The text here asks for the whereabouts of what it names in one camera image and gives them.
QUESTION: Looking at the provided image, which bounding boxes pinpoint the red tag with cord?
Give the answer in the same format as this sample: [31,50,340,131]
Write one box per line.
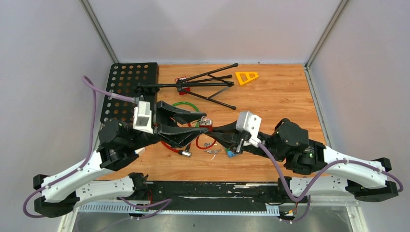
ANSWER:
[195,124,216,150]

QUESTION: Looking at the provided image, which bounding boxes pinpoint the small silver tag key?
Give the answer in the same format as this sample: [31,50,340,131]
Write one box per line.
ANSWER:
[198,116,213,126]

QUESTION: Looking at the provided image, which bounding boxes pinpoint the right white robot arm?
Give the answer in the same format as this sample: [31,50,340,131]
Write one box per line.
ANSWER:
[208,116,404,203]

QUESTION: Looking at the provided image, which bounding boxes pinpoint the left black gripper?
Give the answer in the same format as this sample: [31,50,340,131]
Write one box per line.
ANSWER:
[129,100,211,151]

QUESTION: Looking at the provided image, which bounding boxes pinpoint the red label card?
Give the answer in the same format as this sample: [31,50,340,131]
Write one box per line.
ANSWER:
[175,76,190,96]

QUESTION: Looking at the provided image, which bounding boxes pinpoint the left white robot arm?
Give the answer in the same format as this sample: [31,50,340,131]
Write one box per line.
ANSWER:
[33,101,207,218]

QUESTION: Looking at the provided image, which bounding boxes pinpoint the black perforated music stand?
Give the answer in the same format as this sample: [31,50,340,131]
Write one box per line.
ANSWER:
[106,62,238,111]

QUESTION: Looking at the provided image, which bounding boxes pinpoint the green cable lock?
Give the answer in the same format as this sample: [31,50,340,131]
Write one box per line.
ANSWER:
[172,101,200,112]

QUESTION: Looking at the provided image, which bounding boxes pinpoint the red cable lock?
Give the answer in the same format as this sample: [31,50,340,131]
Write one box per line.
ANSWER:
[161,141,191,158]

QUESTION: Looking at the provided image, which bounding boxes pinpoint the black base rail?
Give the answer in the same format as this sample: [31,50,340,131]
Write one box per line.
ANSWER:
[128,181,308,212]

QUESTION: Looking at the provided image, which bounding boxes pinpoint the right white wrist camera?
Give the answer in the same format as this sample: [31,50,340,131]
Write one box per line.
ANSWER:
[235,111,262,147]

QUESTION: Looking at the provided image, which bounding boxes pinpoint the green lock keys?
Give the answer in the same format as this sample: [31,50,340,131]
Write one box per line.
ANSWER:
[207,149,222,154]

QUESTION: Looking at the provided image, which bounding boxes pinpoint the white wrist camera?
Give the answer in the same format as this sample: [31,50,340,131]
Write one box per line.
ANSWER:
[132,101,154,134]
[235,111,262,147]

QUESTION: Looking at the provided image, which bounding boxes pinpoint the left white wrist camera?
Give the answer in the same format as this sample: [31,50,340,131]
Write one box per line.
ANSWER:
[132,101,154,134]

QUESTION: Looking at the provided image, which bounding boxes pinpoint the blue green white brick stack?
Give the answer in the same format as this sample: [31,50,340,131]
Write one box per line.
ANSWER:
[225,149,237,158]

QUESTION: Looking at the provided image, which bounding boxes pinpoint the yellow plastic triangle piece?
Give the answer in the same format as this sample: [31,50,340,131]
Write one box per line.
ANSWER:
[235,72,259,86]

